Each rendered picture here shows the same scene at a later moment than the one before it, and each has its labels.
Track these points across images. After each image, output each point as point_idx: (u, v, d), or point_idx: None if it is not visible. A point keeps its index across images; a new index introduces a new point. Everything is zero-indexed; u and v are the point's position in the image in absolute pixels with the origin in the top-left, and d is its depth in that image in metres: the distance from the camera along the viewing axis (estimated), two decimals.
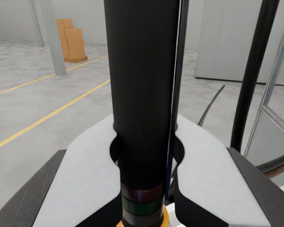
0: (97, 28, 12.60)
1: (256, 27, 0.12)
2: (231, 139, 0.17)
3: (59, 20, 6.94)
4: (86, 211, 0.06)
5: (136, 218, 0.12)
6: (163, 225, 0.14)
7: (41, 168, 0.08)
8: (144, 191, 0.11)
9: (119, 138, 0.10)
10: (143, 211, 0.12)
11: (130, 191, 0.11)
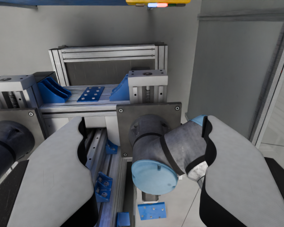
0: None
1: None
2: None
3: None
4: (60, 218, 0.06)
5: None
6: None
7: (1, 184, 0.07)
8: None
9: None
10: None
11: None
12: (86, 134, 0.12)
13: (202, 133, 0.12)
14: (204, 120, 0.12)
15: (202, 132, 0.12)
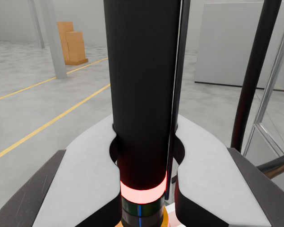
0: (97, 29, 12.64)
1: (258, 26, 0.12)
2: (231, 140, 0.16)
3: (59, 23, 6.99)
4: (85, 211, 0.06)
5: (135, 219, 0.12)
6: (163, 226, 0.14)
7: (40, 168, 0.08)
8: (144, 192, 0.11)
9: (119, 139, 0.10)
10: (143, 212, 0.12)
11: (130, 192, 0.11)
12: None
13: None
14: None
15: None
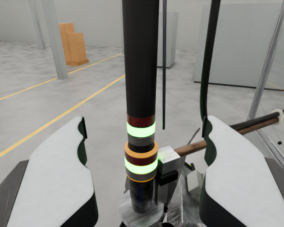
0: (97, 30, 12.75)
1: (208, 26, 0.21)
2: (199, 101, 0.25)
3: (61, 24, 7.09)
4: (60, 218, 0.06)
5: (137, 139, 0.21)
6: (154, 149, 0.23)
7: (1, 184, 0.07)
8: (142, 119, 0.20)
9: (128, 86, 0.19)
10: (141, 133, 0.21)
11: (134, 120, 0.20)
12: (86, 134, 0.12)
13: (202, 133, 0.12)
14: (204, 120, 0.12)
15: (202, 132, 0.12)
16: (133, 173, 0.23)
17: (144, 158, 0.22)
